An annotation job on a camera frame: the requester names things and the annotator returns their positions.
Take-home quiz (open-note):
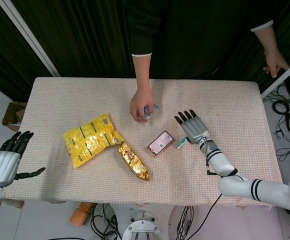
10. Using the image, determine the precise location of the black cable bundle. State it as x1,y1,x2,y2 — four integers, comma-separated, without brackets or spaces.
176,205,195,240
89,203,122,240

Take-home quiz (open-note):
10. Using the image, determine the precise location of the white slanted frame beam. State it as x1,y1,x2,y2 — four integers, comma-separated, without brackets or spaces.
261,53,290,98

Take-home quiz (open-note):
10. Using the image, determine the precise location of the yellow snack bag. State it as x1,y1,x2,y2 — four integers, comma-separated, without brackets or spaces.
63,113,125,169

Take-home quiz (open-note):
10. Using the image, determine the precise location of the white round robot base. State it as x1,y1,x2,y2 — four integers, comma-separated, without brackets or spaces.
121,203,162,240

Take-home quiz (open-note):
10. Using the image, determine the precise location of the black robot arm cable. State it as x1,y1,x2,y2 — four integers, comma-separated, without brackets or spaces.
204,138,217,176

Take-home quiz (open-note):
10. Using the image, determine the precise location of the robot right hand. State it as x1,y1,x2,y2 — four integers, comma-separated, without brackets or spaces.
174,109,210,145

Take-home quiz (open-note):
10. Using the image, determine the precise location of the dark green curtain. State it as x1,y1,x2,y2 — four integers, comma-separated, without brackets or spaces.
0,0,290,101

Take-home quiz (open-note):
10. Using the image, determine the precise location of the black floor cable tangle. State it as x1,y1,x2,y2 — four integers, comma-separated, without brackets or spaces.
262,82,290,163

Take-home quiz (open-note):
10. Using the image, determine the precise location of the person black clothed torso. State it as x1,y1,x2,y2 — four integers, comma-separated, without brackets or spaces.
122,0,276,80

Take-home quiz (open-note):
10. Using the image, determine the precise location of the person right hand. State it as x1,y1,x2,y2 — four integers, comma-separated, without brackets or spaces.
129,86,154,123

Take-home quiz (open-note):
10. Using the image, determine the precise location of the brown cardboard box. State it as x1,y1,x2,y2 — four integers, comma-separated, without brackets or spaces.
1,101,28,133

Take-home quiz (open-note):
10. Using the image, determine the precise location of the white slanted frame post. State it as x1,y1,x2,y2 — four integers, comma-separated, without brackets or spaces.
0,0,61,78

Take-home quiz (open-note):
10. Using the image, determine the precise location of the gold foil snack bag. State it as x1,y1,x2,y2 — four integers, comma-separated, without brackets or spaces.
117,140,152,181

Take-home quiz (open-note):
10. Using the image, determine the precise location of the pink woven tablecloth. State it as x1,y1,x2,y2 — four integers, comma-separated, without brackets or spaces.
3,76,285,207

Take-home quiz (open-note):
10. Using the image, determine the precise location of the orange plastic object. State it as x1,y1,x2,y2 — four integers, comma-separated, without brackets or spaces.
69,201,95,226

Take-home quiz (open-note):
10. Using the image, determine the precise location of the person left forearm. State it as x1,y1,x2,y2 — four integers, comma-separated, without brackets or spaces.
253,26,281,55

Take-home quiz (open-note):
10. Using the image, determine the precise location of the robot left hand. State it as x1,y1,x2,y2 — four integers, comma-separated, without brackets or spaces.
0,130,46,188

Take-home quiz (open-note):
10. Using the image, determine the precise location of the maroon pink small box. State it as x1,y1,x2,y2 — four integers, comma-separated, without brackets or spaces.
146,130,175,158

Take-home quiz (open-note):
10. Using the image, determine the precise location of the person left hand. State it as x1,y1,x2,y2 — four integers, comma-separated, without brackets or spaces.
262,49,290,78

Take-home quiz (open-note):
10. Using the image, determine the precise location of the person right forearm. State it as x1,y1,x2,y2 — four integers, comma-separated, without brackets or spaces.
131,53,153,89

